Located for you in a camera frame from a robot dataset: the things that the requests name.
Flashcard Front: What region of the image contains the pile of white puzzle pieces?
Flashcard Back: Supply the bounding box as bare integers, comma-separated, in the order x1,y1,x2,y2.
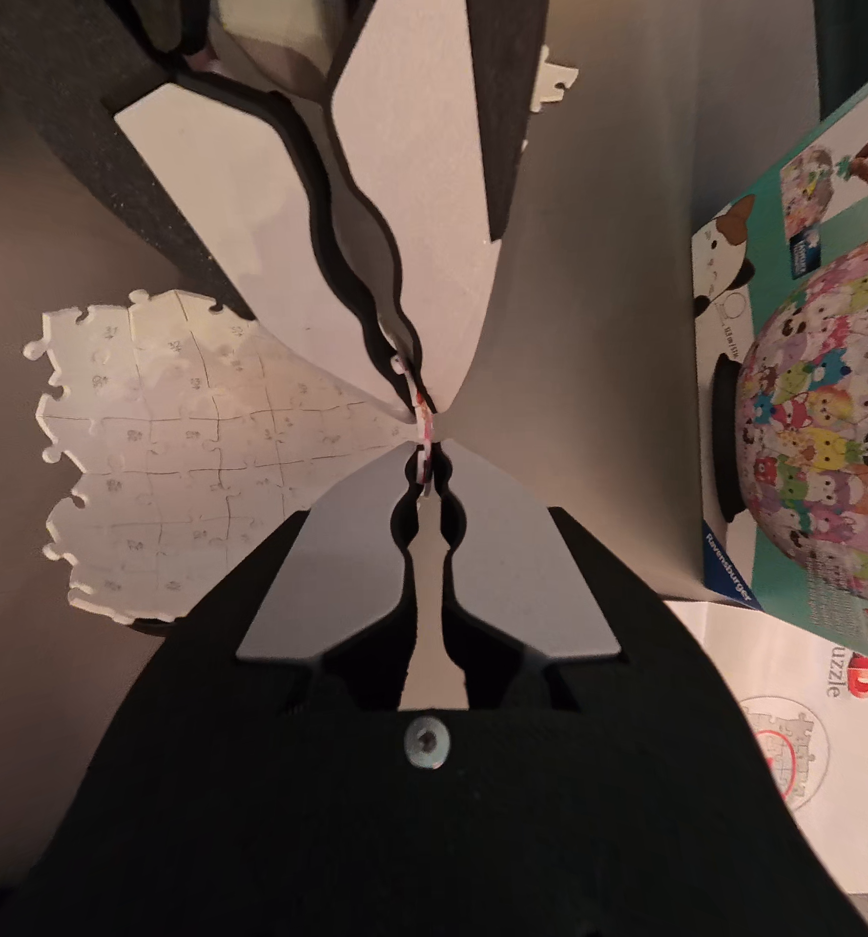
529,45,580,112

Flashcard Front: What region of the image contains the colourful puzzle box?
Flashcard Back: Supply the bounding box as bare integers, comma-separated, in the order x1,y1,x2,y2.
690,81,868,669

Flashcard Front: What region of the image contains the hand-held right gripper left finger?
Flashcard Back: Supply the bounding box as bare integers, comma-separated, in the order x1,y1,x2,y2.
235,443,424,709

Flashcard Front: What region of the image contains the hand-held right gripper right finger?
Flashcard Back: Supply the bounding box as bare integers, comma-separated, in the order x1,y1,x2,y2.
434,439,623,709

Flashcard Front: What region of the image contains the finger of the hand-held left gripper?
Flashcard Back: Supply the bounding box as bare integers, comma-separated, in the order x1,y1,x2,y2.
330,0,506,412
114,81,419,427

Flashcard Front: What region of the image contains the partly built puzzle ball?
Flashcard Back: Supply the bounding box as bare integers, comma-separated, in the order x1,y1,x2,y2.
24,289,416,627

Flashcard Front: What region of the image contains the single curved jigsaw piece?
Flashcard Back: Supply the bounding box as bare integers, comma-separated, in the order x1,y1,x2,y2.
392,355,436,500

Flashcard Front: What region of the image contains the white instruction leaflet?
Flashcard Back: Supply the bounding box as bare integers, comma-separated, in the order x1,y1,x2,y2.
664,599,868,894

